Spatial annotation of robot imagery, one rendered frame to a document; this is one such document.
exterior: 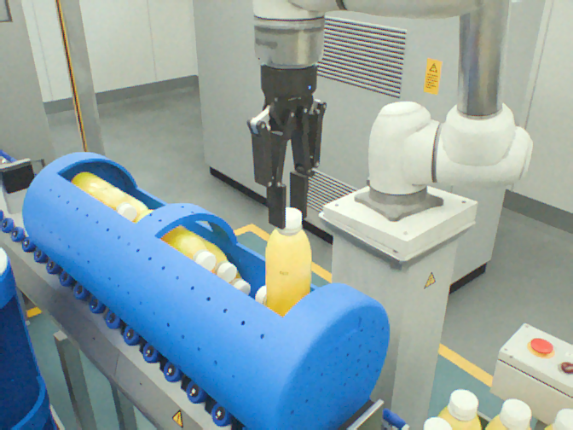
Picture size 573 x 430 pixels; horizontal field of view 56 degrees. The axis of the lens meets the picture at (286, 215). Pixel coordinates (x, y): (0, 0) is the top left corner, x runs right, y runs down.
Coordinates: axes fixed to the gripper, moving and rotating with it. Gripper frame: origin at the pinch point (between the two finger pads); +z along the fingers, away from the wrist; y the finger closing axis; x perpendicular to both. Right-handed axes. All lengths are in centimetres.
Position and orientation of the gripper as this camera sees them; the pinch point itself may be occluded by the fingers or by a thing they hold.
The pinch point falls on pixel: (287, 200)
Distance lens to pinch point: 80.7
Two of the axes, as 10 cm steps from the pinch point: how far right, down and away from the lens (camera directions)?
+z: 0.0, 8.8, 4.8
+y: -7.1, 3.3, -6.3
